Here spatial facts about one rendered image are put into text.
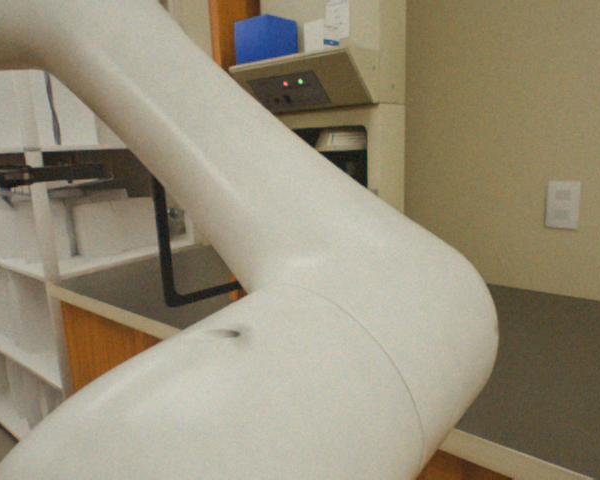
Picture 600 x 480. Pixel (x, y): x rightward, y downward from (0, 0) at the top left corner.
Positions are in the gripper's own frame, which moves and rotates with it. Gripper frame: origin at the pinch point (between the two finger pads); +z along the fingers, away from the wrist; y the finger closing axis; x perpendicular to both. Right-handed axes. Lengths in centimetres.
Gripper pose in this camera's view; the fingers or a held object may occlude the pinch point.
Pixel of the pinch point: (85, 171)
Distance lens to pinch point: 100.6
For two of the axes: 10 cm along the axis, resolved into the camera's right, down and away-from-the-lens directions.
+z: 6.4, -1.8, 7.5
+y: -7.7, -1.0, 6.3
